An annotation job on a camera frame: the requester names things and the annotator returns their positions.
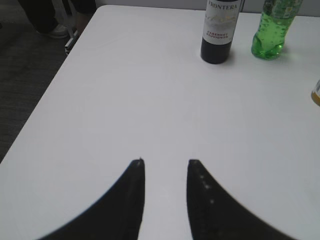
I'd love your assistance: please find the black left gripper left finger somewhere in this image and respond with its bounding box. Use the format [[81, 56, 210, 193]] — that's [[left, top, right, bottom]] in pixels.
[[43, 158, 145, 240]]

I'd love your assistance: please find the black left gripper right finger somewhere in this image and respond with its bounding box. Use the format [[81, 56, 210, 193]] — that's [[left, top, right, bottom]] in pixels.
[[187, 159, 290, 240]]

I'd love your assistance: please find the orange juice bottle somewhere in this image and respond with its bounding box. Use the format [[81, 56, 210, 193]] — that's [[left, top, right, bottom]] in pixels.
[[311, 80, 320, 106]]

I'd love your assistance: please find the white sneaker shoe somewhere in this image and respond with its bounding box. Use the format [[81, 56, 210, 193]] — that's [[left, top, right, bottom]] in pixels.
[[46, 24, 69, 39]]

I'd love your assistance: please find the dark red wine bottle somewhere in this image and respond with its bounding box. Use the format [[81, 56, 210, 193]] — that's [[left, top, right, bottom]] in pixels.
[[200, 0, 243, 64]]

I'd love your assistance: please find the green plastic soda bottle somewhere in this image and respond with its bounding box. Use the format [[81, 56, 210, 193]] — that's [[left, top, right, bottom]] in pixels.
[[251, 0, 303, 60]]

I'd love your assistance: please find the person's dark trouser leg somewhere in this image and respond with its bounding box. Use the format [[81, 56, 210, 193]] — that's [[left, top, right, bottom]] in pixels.
[[18, 0, 97, 34]]

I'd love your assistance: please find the metal table leg frame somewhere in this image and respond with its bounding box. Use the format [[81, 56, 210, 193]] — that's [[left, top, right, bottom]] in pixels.
[[62, 0, 81, 54]]

